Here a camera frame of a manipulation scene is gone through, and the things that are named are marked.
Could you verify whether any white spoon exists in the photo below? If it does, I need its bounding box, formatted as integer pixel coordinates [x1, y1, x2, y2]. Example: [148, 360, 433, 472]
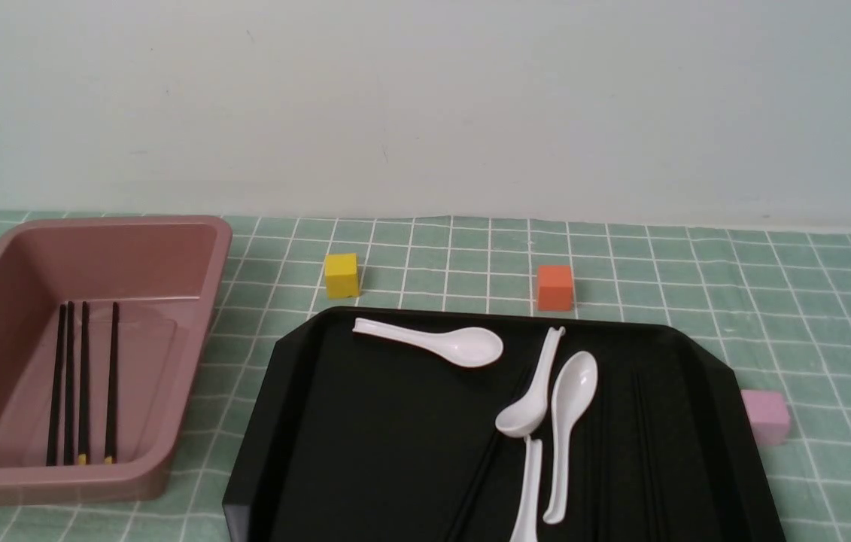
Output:
[353, 317, 504, 368]
[509, 435, 543, 542]
[543, 351, 598, 525]
[495, 327, 566, 438]

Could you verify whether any white spoon bottom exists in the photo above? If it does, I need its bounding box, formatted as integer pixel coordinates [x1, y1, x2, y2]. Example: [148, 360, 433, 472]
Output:
[509, 435, 543, 542]

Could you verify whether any yellow cube block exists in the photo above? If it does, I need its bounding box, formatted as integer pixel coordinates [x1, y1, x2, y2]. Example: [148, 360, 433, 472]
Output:
[324, 253, 360, 299]

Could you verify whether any orange cube block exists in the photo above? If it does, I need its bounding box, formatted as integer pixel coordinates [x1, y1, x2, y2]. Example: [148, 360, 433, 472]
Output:
[536, 264, 574, 312]

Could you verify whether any black plastic tray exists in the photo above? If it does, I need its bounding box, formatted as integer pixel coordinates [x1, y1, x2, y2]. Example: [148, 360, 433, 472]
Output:
[223, 306, 786, 541]

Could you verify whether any black chopstick yellow tip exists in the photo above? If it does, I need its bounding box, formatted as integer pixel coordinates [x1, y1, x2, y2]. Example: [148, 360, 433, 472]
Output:
[105, 301, 120, 465]
[78, 301, 90, 465]

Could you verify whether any pink cube block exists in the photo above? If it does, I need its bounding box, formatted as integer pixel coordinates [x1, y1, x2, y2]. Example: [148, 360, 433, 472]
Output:
[741, 390, 791, 446]

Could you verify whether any green checkered tablecloth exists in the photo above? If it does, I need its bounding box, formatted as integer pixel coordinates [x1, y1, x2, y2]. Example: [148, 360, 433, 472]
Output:
[0, 215, 851, 541]

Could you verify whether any pink plastic bin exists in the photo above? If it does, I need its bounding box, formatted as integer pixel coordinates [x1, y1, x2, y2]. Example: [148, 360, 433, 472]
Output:
[0, 216, 232, 507]

